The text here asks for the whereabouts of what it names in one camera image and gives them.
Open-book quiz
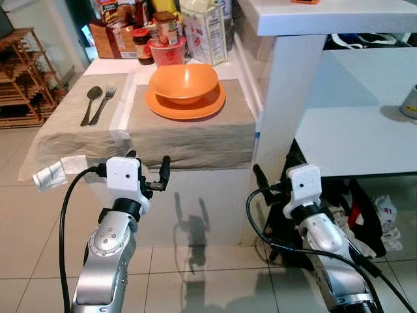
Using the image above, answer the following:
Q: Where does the small brown spice can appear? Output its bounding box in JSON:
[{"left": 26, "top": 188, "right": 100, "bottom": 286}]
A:
[{"left": 153, "top": 11, "right": 180, "bottom": 45}]

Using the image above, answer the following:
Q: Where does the white counter with post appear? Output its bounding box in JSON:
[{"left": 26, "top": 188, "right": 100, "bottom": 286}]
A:
[{"left": 237, "top": 0, "right": 403, "bottom": 177}]

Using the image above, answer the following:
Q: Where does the orange plastic plate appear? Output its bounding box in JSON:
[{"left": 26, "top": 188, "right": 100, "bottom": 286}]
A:
[{"left": 144, "top": 82, "right": 227, "bottom": 121}]

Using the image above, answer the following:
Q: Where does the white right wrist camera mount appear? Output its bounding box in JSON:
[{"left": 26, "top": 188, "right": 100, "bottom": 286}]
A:
[{"left": 282, "top": 164, "right": 323, "bottom": 220}]

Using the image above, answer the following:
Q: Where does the orange plastic bowl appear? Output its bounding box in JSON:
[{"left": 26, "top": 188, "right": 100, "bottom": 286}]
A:
[{"left": 149, "top": 63, "right": 220, "bottom": 106}]

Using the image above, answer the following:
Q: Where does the beige linen placemat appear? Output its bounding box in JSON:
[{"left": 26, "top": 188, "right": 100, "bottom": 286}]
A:
[
  {"left": 124, "top": 78, "right": 257, "bottom": 171},
  {"left": 20, "top": 72, "right": 131, "bottom": 181}
]

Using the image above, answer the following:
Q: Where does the wooden slatted rack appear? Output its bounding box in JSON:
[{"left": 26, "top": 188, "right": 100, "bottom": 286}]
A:
[{"left": 0, "top": 27, "right": 66, "bottom": 128}]

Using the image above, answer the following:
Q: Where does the dark jar with red lid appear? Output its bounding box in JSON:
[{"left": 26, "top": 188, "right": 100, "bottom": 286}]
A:
[{"left": 132, "top": 27, "right": 155, "bottom": 66}]

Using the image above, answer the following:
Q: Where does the white tape strip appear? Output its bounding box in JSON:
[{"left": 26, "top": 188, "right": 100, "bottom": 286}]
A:
[{"left": 33, "top": 156, "right": 89, "bottom": 192}]

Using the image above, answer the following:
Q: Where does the white printed carton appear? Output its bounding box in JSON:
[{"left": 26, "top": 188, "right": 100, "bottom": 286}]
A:
[{"left": 180, "top": 0, "right": 229, "bottom": 67}]

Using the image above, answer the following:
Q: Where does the brown cardboard box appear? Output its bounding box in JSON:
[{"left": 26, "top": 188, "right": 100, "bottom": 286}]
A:
[{"left": 89, "top": 20, "right": 139, "bottom": 60}]

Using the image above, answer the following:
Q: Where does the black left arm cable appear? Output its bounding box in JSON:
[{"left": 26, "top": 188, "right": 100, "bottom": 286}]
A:
[{"left": 59, "top": 166, "right": 108, "bottom": 313}]

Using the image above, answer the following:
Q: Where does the grey metal mug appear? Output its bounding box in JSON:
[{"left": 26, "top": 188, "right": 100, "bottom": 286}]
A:
[{"left": 399, "top": 85, "right": 417, "bottom": 120}]

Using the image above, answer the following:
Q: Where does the dark metal spoon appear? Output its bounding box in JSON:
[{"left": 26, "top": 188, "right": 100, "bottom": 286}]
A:
[{"left": 80, "top": 85, "right": 104, "bottom": 127}]

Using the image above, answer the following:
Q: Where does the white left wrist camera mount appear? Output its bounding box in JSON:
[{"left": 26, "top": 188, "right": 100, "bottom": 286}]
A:
[{"left": 106, "top": 156, "right": 152, "bottom": 213}]

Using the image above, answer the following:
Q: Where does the red plastic container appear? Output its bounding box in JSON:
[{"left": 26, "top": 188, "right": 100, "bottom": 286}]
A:
[{"left": 148, "top": 37, "right": 188, "bottom": 67}]

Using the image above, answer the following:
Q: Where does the black bag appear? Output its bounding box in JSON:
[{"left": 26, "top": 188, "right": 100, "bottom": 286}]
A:
[{"left": 268, "top": 138, "right": 388, "bottom": 258}]

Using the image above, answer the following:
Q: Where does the pile of light clothes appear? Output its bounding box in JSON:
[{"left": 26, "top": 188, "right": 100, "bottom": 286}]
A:
[{"left": 326, "top": 192, "right": 403, "bottom": 258}]

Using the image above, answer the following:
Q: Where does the metal fork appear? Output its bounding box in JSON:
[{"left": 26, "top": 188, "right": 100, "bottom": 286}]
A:
[{"left": 89, "top": 82, "right": 117, "bottom": 126}]

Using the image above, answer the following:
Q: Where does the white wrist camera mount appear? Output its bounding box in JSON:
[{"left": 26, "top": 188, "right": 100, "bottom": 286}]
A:
[
  {"left": 282, "top": 164, "right": 323, "bottom": 220},
  {"left": 106, "top": 156, "right": 152, "bottom": 213}
]

